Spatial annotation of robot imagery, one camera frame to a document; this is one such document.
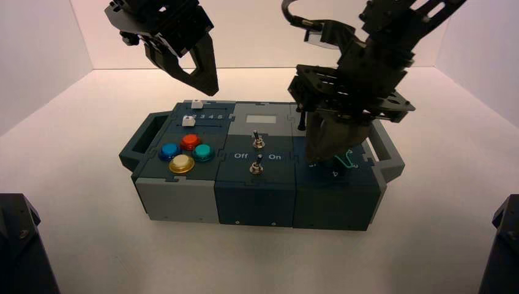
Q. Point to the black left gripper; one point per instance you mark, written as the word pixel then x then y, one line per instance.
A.
pixel 166 24

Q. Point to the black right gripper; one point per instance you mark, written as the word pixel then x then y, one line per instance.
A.
pixel 356 85

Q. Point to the green rotary knob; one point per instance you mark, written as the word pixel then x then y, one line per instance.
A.
pixel 349 160

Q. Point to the white slider cap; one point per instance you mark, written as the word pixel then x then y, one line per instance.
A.
pixel 187 121
pixel 196 104

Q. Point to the orange push button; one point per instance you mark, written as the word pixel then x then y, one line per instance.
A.
pixel 190 142

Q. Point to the teal push button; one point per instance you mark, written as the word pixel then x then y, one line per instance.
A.
pixel 202 153

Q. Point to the blue push button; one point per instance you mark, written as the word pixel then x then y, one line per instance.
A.
pixel 170 152

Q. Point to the yellow push button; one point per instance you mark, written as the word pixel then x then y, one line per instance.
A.
pixel 181 164

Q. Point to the teal and grey control box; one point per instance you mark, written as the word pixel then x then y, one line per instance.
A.
pixel 251 203

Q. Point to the metal toggle switch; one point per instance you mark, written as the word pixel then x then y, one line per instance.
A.
pixel 257 141
pixel 255 167

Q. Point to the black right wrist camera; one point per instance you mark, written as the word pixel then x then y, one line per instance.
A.
pixel 336 34

